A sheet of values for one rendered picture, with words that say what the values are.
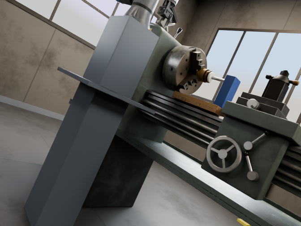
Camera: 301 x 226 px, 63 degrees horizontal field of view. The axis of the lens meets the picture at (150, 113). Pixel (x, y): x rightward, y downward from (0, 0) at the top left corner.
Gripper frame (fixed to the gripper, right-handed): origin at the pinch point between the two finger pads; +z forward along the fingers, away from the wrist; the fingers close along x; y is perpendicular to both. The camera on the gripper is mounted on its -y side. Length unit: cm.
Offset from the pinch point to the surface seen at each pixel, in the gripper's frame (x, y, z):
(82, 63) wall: -217, -74, 36
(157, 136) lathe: 17, -25, 70
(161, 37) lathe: 16.3, 11.8, 10.0
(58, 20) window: -221, -18, -2
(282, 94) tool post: 92, -4, 22
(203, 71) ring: 42.2, -7.8, 19.2
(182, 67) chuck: 31.8, -0.8, 21.5
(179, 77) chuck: 31.9, -2.4, 28.2
